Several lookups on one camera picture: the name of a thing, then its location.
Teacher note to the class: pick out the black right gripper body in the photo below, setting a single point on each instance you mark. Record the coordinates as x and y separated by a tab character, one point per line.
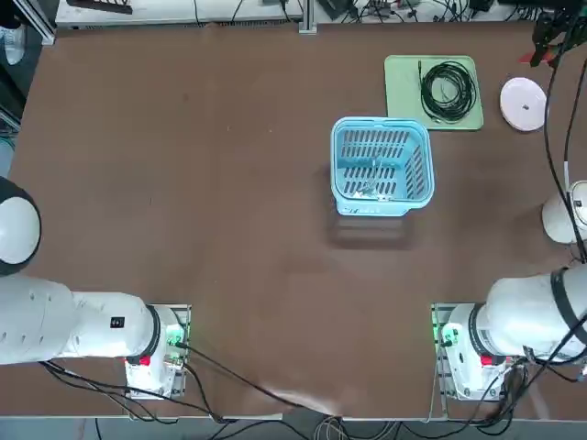
571	22

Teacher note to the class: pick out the orange toy carrot green leaves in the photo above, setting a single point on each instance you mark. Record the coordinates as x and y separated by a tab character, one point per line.
550	55

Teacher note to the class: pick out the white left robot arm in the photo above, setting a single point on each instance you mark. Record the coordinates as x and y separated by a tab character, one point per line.
91	321

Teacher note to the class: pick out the pink round plate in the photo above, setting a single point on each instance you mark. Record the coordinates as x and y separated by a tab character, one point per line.
518	98

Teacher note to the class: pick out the light green tray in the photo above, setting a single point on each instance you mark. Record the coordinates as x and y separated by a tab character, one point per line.
403	101

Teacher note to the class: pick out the light blue plastic basket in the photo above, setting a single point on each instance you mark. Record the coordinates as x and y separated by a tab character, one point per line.
380	210

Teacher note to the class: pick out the person's foot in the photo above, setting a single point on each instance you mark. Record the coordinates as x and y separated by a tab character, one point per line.
13	46

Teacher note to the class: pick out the aluminium camera post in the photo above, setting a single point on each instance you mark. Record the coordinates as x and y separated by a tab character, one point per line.
308	18

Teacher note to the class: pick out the aluminium frame profile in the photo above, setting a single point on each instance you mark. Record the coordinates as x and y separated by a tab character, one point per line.
39	25

